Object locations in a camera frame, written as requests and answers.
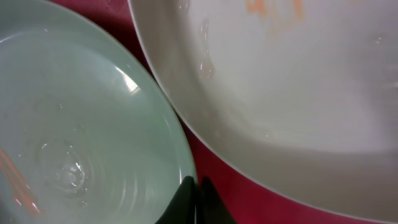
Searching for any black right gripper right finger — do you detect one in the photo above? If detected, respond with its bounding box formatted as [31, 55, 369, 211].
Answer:
[198, 177, 237, 224]

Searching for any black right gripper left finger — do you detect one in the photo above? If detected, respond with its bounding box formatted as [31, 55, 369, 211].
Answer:
[155, 176, 195, 224]

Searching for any light green plate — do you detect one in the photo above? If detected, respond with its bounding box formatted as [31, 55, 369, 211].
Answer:
[1, 1, 196, 223]

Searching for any white plate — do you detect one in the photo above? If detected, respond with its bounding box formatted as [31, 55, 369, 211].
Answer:
[129, 0, 397, 223]

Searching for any red plastic tray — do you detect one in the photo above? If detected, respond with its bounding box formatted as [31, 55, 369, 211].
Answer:
[49, 0, 386, 224]

